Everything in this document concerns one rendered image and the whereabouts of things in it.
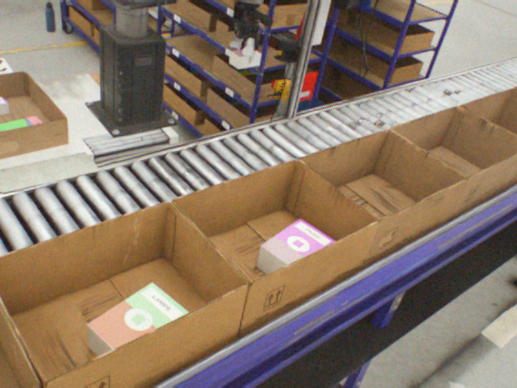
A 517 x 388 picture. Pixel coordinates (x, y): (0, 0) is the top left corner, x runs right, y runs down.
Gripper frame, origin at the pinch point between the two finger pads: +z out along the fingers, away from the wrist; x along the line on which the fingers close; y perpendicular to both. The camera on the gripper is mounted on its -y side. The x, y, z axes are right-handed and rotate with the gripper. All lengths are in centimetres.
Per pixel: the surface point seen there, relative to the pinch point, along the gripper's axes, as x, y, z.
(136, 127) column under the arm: -13.5, 36.3, 28.5
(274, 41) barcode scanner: -3.1, -15.6, -2.7
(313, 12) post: 3.2, -26.6, -15.1
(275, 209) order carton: 60, 34, 15
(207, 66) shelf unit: -90, -51, 51
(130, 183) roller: 14, 53, 30
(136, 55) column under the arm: -15.5, 35.7, 1.1
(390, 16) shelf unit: -39, -137, 11
